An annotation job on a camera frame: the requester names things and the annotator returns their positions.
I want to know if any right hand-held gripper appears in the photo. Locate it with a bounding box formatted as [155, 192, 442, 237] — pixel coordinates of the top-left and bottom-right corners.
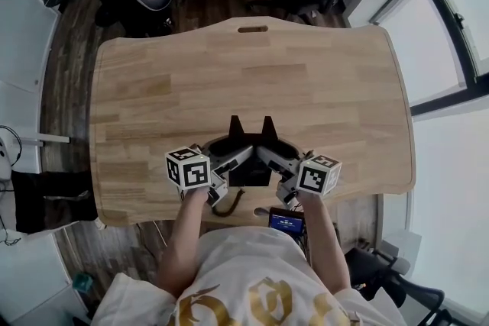
[256, 115, 343, 207]

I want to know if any black window frame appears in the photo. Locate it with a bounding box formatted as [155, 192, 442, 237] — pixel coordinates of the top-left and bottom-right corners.
[368, 0, 489, 115]

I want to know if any white metal desk leg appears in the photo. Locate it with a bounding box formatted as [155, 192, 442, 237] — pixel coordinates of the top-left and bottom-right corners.
[37, 131, 72, 144]

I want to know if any black mesh office chair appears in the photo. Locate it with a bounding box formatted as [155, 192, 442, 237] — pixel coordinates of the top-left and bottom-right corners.
[345, 246, 463, 326]

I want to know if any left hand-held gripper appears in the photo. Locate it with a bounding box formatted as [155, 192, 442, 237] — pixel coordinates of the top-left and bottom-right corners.
[164, 115, 254, 208]

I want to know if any dark cable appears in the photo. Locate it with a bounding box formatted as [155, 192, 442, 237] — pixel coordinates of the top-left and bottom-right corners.
[211, 187, 245, 218]

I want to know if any white shirt with gold print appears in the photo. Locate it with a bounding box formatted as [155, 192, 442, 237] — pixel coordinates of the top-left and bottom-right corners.
[91, 225, 408, 326]

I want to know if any teal box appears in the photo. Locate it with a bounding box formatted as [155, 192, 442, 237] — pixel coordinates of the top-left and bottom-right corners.
[72, 273, 92, 293]

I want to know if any person's right forearm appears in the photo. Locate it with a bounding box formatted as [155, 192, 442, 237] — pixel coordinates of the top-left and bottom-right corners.
[300, 192, 351, 295]

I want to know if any small blue screen device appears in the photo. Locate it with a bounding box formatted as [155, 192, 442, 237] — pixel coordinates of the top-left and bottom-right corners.
[268, 207, 306, 237]

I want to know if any white power cable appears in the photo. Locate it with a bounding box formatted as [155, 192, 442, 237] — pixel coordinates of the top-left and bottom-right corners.
[152, 221, 166, 246]

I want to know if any person's left forearm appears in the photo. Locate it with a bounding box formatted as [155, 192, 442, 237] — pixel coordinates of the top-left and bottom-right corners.
[157, 189, 209, 297]

